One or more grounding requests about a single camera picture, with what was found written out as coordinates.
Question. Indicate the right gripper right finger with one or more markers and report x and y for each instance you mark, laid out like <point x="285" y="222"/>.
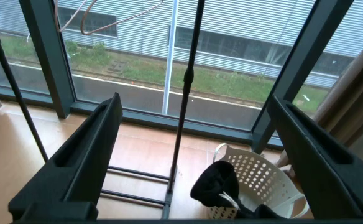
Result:
<point x="324" y="186"/>

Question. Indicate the window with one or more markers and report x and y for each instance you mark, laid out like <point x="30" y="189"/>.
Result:
<point x="231" y="62"/>

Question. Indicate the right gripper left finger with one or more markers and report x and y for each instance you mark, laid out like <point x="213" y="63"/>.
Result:
<point x="85" y="174"/>

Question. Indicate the white laundry basket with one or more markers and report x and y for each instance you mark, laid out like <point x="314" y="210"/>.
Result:
<point x="262" y="180"/>

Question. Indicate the pink clothes hanger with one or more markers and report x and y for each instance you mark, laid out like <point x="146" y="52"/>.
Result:
<point x="57" y="18"/>
<point x="116" y="23"/>

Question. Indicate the black clothes rack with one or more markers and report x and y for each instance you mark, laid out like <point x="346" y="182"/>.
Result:
<point x="187" y="77"/>

